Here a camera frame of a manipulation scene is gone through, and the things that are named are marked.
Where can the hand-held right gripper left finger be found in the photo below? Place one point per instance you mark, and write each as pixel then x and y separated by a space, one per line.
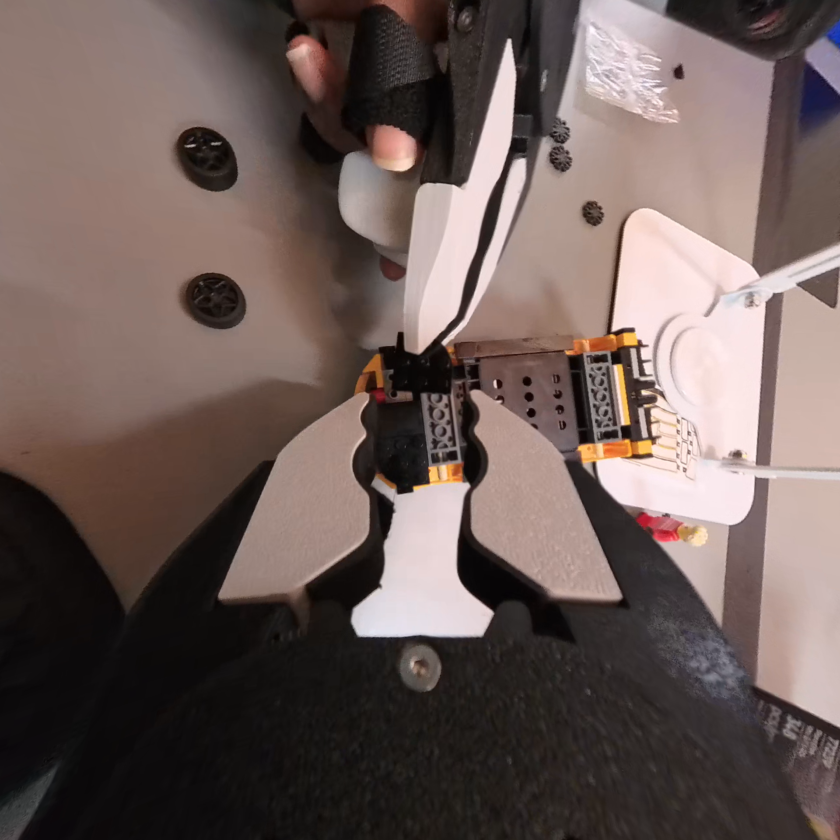
pixel 308 512

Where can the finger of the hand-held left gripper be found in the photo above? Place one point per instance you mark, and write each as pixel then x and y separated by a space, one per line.
pixel 508 216
pixel 439 262

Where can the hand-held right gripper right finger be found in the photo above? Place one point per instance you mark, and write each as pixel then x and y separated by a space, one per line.
pixel 538 518

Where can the black quarter-round lego plate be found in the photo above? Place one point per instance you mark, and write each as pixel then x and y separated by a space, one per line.
pixel 410 371
pixel 403 459

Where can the orange lego car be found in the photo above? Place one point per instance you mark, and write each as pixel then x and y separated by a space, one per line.
pixel 544 394

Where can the lego sticker sheet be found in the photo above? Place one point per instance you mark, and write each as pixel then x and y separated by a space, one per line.
pixel 676 433

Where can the red lego piece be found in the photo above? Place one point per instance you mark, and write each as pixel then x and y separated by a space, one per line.
pixel 659 525

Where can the black lego wheel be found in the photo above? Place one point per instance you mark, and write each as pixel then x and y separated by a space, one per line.
pixel 215 300
pixel 207 157

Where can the black lego box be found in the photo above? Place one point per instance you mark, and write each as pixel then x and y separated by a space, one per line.
pixel 814 754

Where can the person's left hand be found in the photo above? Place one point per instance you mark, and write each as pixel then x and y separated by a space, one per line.
pixel 394 151

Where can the clear plastic bag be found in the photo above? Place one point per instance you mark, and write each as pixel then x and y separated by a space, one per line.
pixel 623 72

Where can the black mesh chair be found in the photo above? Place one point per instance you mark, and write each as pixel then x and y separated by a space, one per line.
pixel 52 623

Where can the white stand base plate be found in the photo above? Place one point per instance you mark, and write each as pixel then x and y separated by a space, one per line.
pixel 656 275

